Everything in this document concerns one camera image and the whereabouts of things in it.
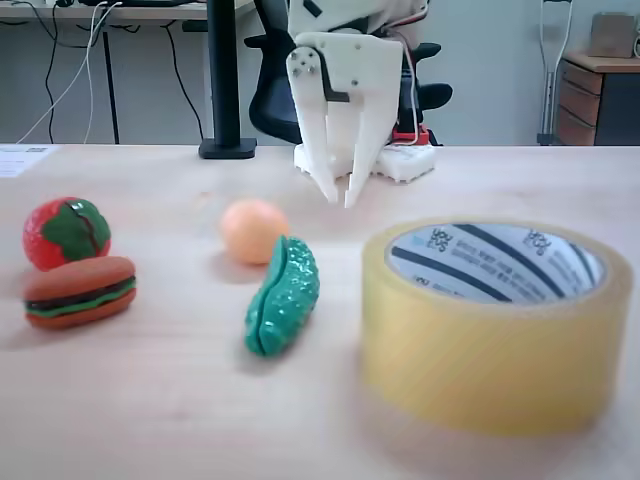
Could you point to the white desk with black leg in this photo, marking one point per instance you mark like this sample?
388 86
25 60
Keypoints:
50 12

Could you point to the black office chair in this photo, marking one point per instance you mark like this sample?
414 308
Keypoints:
272 105

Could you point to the black monitor stand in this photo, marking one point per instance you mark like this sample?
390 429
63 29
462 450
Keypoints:
222 75

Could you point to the brown cardboard box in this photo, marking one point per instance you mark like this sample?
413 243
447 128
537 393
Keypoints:
610 37

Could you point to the red toy tomato green leaf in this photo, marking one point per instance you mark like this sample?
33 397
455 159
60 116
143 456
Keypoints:
50 235

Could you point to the beige toy egg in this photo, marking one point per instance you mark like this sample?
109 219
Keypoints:
252 230

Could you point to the white printed paper sheet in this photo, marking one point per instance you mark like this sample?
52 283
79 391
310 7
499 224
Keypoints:
20 160

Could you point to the red table clamp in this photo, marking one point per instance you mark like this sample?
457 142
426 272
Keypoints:
415 136

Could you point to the yellow tape roll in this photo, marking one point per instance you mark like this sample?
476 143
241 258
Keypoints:
480 350

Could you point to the grey metal crutch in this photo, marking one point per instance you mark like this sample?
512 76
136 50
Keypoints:
550 90

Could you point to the brown drawer cabinet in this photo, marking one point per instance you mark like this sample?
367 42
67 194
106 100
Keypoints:
580 105

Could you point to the brown toy hamburger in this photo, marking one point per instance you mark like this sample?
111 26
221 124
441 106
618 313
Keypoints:
80 280

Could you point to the green toy cucumber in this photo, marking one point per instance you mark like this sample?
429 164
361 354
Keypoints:
285 295

